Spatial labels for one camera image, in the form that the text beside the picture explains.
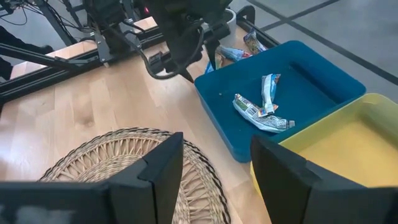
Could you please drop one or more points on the black chair foot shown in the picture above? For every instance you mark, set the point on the black chair foot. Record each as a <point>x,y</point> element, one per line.
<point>12,37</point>

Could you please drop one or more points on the round woven straw placemat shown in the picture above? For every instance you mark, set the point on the round woven straw placemat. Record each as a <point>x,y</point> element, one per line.
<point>93,155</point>

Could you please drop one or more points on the yellow plastic bin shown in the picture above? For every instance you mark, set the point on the yellow plastic bin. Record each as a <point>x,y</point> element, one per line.
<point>357,149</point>

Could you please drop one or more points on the black aluminium table frame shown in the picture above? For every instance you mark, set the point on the black aluminium table frame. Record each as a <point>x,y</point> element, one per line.
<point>46,82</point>

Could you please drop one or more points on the blue plastic bin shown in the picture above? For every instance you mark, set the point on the blue plastic bin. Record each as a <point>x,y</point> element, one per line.
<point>311,77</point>

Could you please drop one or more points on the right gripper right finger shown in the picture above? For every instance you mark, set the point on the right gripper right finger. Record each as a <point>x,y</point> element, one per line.
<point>295,193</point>

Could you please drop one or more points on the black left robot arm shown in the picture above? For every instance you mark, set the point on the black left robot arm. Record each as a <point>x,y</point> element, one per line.
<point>105,18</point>

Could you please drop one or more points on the blue wrapper granola bar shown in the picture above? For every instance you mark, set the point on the blue wrapper granola bar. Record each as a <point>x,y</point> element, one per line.
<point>233,53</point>

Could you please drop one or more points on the silver printed granola bar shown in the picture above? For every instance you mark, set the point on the silver printed granola bar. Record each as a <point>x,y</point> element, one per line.
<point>264,123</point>

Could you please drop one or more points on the blue and silver granola bar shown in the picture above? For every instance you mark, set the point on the blue and silver granola bar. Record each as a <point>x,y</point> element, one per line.
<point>268,93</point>

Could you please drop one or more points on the black frame bracket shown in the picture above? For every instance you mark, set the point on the black frame bracket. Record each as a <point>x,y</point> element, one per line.
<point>248,11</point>

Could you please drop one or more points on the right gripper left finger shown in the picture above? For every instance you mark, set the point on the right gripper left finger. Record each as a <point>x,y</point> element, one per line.
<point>149,193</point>

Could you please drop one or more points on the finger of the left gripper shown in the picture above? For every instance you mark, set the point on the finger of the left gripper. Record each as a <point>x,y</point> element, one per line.
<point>214,46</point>
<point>185,71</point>

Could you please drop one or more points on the snack packets behind tray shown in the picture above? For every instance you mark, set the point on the snack packets behind tray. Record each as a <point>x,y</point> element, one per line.
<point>254,42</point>

